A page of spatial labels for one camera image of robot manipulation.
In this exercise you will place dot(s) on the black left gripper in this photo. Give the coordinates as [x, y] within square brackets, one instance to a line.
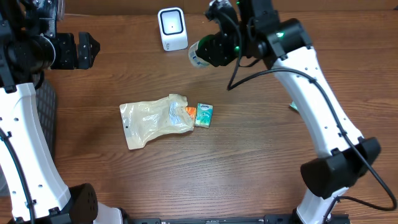
[72, 61]

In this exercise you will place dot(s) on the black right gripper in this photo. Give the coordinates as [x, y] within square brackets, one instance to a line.
[217, 52]

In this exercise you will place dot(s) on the green capped bottle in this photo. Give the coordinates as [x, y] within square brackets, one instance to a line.
[199, 53]

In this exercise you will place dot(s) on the teal tissue pack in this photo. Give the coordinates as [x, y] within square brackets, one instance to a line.
[204, 115]

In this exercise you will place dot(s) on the orange tissue pack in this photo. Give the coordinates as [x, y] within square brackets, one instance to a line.
[192, 111]

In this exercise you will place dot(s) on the teal wet wipes pack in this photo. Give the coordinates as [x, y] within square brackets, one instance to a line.
[293, 106]

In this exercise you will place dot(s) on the beige plastic pouch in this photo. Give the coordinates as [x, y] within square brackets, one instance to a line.
[147, 120]

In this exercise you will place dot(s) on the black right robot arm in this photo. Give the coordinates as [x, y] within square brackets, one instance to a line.
[253, 29]

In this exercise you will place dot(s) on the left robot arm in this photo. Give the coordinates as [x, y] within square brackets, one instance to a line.
[30, 45]

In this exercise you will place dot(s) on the white barcode scanner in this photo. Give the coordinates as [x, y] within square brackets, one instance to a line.
[172, 28]

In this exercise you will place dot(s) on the cardboard backdrop panel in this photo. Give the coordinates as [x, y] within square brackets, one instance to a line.
[141, 7]

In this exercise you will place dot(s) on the grey plastic mesh basket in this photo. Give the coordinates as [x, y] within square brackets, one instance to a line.
[46, 99]

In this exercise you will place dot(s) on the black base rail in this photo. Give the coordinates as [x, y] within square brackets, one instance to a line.
[267, 219]

